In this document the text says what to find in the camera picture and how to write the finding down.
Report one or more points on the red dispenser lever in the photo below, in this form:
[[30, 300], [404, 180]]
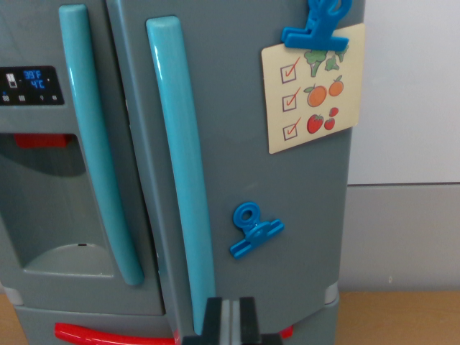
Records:
[[39, 141]]

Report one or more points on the grey toy refrigerator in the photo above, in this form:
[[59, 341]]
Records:
[[233, 143]]

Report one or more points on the gray freezer drawer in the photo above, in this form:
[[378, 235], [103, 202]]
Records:
[[36, 323]]

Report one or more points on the blue clip without card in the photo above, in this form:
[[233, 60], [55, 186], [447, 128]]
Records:
[[258, 233]]

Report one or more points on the black temperature display panel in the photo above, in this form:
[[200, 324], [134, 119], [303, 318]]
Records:
[[32, 86]]

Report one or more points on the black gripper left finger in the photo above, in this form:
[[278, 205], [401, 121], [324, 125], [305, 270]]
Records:
[[213, 320]]

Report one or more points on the blue clip holding card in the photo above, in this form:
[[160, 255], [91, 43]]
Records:
[[309, 36]]

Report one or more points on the gray fridge door with dispenser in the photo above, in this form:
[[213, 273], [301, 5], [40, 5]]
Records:
[[21, 36]]

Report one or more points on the light gray hinge cap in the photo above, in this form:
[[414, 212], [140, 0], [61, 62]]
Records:
[[10, 296], [331, 293]]

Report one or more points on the cream grocery checklist card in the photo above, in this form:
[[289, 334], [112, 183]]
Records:
[[354, 79]]

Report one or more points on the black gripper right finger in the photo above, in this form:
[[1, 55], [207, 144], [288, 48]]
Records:
[[248, 320]]

